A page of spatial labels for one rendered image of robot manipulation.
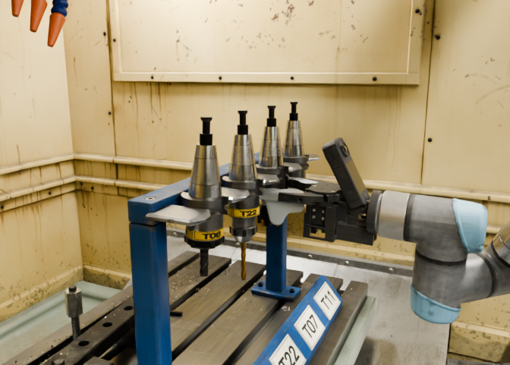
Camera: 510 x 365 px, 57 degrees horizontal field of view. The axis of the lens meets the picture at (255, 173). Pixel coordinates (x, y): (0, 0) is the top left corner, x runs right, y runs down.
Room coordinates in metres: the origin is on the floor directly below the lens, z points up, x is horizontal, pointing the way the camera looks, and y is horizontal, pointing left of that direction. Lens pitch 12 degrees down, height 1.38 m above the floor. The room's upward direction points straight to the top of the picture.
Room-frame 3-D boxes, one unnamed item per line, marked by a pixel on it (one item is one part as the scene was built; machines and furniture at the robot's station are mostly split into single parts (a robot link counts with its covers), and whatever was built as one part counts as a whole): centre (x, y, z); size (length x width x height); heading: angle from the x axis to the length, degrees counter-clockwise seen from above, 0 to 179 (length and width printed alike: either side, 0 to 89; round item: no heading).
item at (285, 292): (0.98, -0.05, 1.05); 0.10 x 0.05 x 0.30; 65
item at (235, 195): (0.65, 0.04, 1.21); 0.07 x 0.05 x 0.01; 65
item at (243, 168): (0.70, 0.02, 1.26); 0.04 x 0.04 x 0.07
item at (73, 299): (0.74, 0.31, 0.96); 0.03 x 0.03 x 0.13
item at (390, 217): (0.72, -0.22, 1.16); 0.08 x 0.05 x 0.08; 155
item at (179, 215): (0.55, 0.09, 1.21); 0.07 x 0.05 x 0.01; 65
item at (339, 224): (0.75, -0.14, 1.16); 0.12 x 0.08 x 0.09; 65
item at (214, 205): (0.61, 0.07, 1.21); 0.06 x 0.06 x 0.03
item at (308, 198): (0.74, -0.08, 1.19); 0.09 x 0.05 x 0.02; 90
